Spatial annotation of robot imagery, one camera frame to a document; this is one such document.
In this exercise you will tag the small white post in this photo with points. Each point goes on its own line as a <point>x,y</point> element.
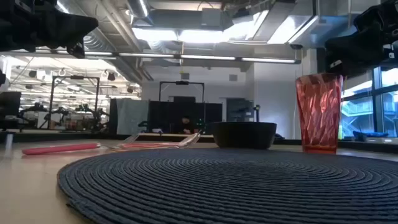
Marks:
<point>8,141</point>

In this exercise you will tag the person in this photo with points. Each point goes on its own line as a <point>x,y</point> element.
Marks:
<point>186,124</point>

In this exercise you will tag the dark blue round woven placemat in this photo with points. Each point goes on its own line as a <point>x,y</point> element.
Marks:
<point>217,186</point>

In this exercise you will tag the long LED light bar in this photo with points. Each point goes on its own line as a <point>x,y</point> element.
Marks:
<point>205,57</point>

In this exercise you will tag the red faceted plastic cup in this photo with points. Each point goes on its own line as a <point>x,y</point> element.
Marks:
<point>319,115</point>

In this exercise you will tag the blue object on ledge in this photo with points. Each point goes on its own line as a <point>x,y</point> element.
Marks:
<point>371,134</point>

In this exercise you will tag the black partition screen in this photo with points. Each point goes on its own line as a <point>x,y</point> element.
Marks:
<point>168,113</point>

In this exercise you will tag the dark cabinet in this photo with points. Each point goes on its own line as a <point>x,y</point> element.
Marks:
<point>239,109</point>

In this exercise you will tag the black bowl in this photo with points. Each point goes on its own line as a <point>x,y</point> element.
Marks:
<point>244,135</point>

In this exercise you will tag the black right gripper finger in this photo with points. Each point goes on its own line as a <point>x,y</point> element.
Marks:
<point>354,53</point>
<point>370,18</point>

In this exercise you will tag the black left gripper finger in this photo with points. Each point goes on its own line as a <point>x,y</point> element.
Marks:
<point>71,28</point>
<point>77,50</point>

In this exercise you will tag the black metal rig frame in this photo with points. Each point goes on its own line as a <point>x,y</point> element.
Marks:
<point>53,102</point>
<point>182,83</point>

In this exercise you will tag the grey curtain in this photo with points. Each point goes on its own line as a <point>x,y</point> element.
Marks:
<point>132,115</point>

